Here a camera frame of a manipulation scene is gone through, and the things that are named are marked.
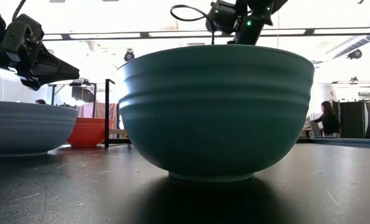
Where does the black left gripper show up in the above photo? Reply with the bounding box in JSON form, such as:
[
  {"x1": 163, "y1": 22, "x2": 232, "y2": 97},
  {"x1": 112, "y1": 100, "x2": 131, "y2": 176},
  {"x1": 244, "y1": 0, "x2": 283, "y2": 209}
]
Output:
[{"x1": 0, "y1": 13, "x2": 80, "y2": 92}]

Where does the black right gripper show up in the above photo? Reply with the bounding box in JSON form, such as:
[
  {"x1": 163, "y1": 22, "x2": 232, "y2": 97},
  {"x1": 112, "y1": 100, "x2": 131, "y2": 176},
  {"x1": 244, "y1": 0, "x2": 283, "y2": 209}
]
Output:
[{"x1": 231, "y1": 0, "x2": 275, "y2": 46}]

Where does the pale grey bowl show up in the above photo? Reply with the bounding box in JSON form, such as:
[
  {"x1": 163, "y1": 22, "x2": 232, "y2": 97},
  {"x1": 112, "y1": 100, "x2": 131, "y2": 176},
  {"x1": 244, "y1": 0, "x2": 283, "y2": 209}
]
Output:
[{"x1": 0, "y1": 100, "x2": 79, "y2": 157}]

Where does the large red-orange bowl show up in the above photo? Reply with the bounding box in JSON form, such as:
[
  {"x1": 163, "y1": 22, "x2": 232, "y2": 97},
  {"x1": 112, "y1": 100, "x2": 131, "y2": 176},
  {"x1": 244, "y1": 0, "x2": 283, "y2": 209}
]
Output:
[{"x1": 66, "y1": 117, "x2": 115, "y2": 148}]

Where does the teal bowl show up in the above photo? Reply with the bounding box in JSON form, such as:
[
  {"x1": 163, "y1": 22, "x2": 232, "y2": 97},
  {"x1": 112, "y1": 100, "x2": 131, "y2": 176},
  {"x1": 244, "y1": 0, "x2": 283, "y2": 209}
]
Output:
[{"x1": 117, "y1": 44, "x2": 315, "y2": 183}]

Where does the pink cloth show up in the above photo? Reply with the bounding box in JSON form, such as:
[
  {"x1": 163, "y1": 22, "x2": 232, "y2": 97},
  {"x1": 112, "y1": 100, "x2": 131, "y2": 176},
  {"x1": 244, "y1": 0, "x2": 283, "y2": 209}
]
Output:
[{"x1": 78, "y1": 101, "x2": 118, "y2": 130}]

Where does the wooden board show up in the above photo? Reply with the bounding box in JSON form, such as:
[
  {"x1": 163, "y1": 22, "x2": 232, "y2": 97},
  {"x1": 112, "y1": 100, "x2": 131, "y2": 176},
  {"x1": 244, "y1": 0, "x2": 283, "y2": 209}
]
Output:
[{"x1": 103, "y1": 78, "x2": 132, "y2": 149}]

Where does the black table mat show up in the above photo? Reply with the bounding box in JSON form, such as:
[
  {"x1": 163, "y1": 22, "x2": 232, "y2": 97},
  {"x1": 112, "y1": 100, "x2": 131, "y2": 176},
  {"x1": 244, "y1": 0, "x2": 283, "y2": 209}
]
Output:
[{"x1": 0, "y1": 142, "x2": 370, "y2": 224}]

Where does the black folding screen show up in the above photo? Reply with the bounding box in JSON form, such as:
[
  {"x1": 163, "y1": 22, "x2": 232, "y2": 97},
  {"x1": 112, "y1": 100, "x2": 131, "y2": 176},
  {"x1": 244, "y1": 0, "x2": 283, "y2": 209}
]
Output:
[{"x1": 338, "y1": 100, "x2": 367, "y2": 139}]

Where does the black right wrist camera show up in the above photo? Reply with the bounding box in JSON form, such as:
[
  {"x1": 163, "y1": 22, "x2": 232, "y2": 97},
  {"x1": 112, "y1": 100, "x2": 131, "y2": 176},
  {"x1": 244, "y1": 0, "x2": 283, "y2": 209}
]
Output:
[{"x1": 206, "y1": 0, "x2": 240, "y2": 34}]

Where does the black background table frame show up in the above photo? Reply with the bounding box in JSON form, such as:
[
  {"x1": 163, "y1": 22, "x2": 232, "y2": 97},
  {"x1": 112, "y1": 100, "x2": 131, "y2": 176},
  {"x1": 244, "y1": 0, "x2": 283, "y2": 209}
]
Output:
[{"x1": 47, "y1": 78, "x2": 98, "y2": 119}]

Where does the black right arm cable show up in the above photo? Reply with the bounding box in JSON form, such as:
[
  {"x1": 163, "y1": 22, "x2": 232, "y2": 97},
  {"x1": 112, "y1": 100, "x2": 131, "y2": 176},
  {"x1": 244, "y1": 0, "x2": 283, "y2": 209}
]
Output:
[{"x1": 169, "y1": 4, "x2": 216, "y2": 45}]

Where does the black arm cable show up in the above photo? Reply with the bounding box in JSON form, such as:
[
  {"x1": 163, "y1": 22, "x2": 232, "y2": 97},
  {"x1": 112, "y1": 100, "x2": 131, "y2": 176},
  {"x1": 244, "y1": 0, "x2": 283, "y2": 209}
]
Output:
[
  {"x1": 169, "y1": 4, "x2": 216, "y2": 45},
  {"x1": 11, "y1": 0, "x2": 27, "y2": 22}
]

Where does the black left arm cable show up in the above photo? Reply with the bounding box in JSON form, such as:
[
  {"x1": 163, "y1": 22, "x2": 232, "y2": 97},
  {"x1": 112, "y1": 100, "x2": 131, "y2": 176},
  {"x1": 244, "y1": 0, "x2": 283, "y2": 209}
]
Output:
[{"x1": 11, "y1": 0, "x2": 27, "y2": 22}]

